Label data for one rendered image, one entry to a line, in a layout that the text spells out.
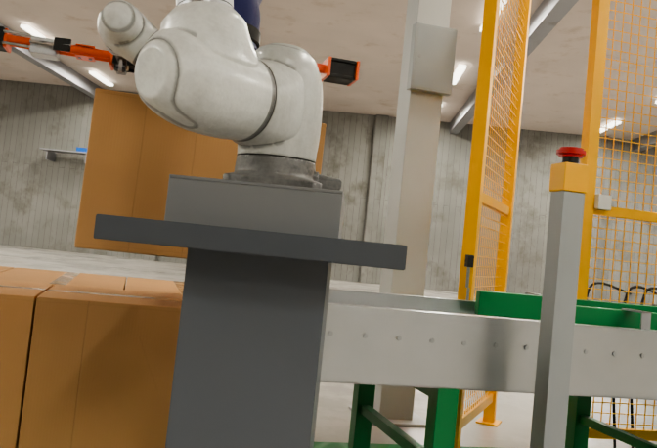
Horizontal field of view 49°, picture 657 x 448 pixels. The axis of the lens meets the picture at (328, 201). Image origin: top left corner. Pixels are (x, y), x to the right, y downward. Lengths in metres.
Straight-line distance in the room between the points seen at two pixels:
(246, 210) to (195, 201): 0.09
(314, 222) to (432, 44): 2.15
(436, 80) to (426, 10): 0.34
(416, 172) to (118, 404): 1.82
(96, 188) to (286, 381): 0.81
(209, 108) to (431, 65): 2.18
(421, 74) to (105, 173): 1.78
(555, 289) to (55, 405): 1.24
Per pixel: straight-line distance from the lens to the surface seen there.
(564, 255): 1.84
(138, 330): 1.89
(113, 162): 1.88
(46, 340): 1.91
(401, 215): 3.22
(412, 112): 3.28
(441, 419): 1.94
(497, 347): 1.98
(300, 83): 1.35
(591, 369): 2.13
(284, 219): 1.26
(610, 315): 2.28
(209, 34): 1.22
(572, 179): 1.85
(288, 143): 1.33
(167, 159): 1.88
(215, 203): 1.28
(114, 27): 1.72
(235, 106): 1.23
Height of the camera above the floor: 0.73
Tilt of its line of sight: 4 degrees up
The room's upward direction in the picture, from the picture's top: 6 degrees clockwise
